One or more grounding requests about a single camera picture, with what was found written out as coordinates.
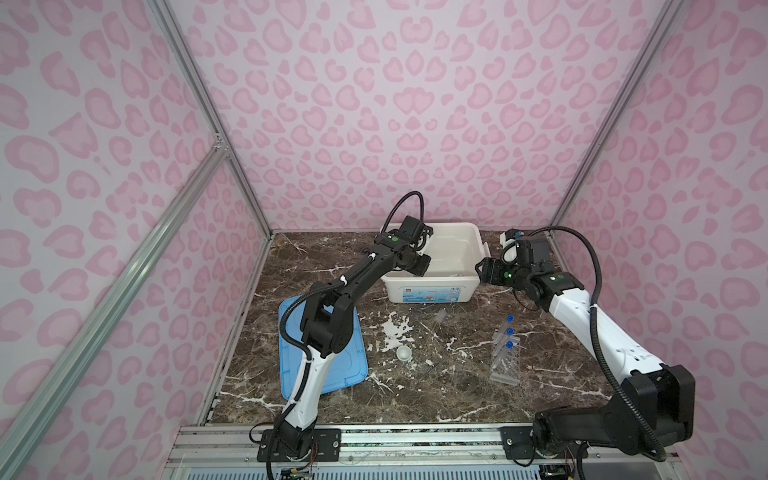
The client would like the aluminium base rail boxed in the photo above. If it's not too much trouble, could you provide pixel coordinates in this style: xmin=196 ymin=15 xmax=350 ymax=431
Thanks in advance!
xmin=161 ymin=423 xmax=687 ymax=479

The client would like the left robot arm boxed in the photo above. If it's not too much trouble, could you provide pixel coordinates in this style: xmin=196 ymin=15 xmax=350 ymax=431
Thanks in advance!
xmin=274 ymin=216 xmax=433 ymax=458

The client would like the blue plastic bin lid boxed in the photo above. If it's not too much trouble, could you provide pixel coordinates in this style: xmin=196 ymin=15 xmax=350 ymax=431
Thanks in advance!
xmin=279 ymin=309 xmax=368 ymax=400

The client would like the clear plastic test tube rack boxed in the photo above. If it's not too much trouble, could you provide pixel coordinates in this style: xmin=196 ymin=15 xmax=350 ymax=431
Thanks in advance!
xmin=490 ymin=329 xmax=520 ymax=386

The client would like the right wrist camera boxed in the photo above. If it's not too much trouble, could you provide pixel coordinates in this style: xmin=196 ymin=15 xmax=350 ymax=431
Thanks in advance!
xmin=500 ymin=229 xmax=529 ymax=248

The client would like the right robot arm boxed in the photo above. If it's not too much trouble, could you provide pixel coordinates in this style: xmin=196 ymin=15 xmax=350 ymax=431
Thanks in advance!
xmin=476 ymin=230 xmax=695 ymax=462

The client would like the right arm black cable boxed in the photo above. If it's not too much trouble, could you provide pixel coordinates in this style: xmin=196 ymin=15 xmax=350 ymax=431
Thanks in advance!
xmin=500 ymin=226 xmax=667 ymax=463

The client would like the blue-capped test tube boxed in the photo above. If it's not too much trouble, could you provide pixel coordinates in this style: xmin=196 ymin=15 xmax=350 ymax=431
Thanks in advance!
xmin=491 ymin=342 xmax=518 ymax=371
xmin=493 ymin=327 xmax=515 ymax=351
xmin=494 ymin=315 xmax=515 ymax=341

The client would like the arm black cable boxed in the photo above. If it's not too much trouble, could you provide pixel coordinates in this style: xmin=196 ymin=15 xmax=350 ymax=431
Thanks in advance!
xmin=263 ymin=190 xmax=425 ymax=480
xmin=500 ymin=226 xmax=667 ymax=463

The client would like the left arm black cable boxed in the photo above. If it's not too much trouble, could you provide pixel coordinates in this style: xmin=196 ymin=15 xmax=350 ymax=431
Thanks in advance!
xmin=263 ymin=190 xmax=425 ymax=480

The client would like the white plastic storage bin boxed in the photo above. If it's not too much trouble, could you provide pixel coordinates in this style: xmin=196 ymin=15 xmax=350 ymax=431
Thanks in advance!
xmin=381 ymin=222 xmax=490 ymax=304

